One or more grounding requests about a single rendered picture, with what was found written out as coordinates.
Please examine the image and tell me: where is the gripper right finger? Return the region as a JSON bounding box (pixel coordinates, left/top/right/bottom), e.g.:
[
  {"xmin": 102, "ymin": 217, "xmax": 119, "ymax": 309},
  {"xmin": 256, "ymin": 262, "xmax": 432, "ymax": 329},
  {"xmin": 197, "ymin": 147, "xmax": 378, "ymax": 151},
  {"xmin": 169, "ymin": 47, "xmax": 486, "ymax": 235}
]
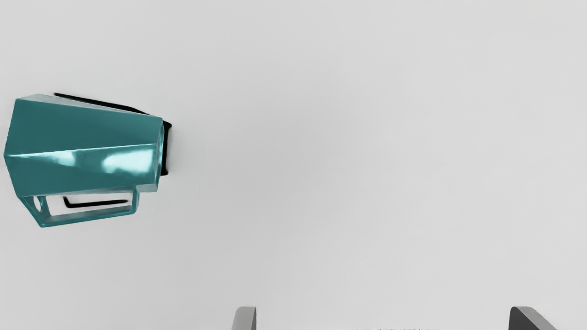
[{"xmin": 509, "ymin": 306, "xmax": 558, "ymax": 330}]

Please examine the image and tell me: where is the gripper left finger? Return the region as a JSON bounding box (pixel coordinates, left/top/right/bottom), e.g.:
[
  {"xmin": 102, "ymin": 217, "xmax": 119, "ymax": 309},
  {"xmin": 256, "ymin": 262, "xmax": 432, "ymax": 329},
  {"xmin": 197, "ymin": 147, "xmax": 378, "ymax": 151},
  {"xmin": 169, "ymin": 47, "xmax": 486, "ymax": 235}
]
[{"xmin": 231, "ymin": 306, "xmax": 257, "ymax": 330}]

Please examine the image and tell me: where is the teal faceted mug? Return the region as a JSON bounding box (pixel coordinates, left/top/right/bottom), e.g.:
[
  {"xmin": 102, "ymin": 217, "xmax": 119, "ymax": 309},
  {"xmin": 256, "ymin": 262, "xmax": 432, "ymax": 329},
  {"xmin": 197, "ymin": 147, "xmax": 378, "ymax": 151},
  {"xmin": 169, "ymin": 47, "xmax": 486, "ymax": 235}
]
[{"xmin": 4, "ymin": 94, "xmax": 165, "ymax": 228}]

